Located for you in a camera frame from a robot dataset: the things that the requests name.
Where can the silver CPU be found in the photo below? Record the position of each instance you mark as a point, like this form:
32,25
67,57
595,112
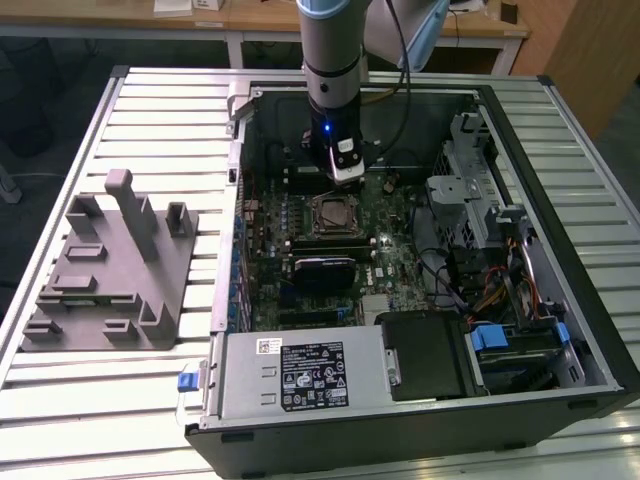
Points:
337,212

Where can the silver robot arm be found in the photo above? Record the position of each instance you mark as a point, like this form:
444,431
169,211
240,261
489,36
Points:
330,40

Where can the CPU socket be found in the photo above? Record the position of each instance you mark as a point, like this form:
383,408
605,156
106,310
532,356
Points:
335,233

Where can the silver coin battery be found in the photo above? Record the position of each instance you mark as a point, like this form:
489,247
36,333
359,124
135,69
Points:
388,188

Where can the grey plastic case latch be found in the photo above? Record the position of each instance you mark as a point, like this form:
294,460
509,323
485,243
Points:
237,97

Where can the silver metal drive cage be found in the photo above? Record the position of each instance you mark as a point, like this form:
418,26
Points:
437,186

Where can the graphics card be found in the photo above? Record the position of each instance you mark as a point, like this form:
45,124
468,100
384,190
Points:
325,277

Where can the white printed box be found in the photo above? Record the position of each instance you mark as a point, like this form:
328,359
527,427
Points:
207,4

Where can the blue card clip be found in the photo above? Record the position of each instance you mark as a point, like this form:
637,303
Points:
235,258
235,274
231,313
236,290

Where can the green motherboard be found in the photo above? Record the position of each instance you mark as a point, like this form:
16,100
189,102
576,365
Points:
400,280

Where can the small silver heat sink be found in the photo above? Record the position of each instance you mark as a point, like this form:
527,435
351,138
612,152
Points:
376,306

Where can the white cardboard box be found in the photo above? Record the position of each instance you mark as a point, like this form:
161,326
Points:
172,5

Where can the blue expansion slot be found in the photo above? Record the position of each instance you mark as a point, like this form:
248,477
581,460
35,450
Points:
342,314

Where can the small black box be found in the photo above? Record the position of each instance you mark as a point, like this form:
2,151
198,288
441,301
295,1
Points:
509,12

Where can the wooden desk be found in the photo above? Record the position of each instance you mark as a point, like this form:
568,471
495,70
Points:
150,20

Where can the grey parts rack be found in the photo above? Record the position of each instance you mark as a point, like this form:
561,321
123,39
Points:
125,270

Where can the wooden cabinet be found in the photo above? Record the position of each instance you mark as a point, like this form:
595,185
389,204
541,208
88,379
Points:
590,60

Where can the hard disk in blue carrier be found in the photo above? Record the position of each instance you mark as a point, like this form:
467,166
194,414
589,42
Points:
487,340

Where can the silver power supply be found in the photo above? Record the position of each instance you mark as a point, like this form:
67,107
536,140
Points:
245,385

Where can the blue case latch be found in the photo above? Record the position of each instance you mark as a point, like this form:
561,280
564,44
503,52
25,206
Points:
186,382

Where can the grey stand base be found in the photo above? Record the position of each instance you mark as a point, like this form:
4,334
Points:
9,190

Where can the black PC case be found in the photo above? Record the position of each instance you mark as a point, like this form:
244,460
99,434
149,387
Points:
325,450

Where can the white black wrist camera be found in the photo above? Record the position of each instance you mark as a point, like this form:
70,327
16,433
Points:
350,176

